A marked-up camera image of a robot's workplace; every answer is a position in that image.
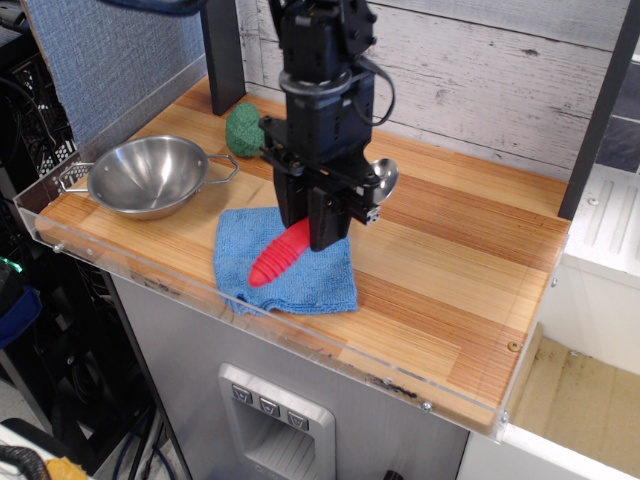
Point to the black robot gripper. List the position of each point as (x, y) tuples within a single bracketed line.
[(318, 155)]

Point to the red handled metal spoon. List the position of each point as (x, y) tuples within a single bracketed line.
[(287, 248)]

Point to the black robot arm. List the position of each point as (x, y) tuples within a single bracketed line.
[(321, 40)]

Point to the blue folded towel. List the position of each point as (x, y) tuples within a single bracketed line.
[(318, 283)]

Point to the green toy broccoli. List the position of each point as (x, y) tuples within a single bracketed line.
[(243, 135)]

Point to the grey toy fridge dispenser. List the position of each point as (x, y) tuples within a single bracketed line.
[(277, 433)]

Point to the blue fabric panel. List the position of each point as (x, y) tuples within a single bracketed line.
[(115, 69)]

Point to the clear acrylic table guard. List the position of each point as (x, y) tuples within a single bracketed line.
[(449, 280)]

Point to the black plastic crate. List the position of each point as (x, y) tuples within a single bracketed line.
[(35, 133)]

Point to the white toy sink drainboard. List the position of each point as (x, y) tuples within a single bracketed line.
[(592, 303)]

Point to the black vertical post left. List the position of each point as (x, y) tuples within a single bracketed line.
[(223, 54)]

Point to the black vertical post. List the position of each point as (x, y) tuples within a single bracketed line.
[(223, 54), (613, 80)]

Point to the stainless steel bowl with handles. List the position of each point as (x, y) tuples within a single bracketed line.
[(149, 178)]

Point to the black vertical post right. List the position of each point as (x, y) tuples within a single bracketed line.
[(613, 80)]

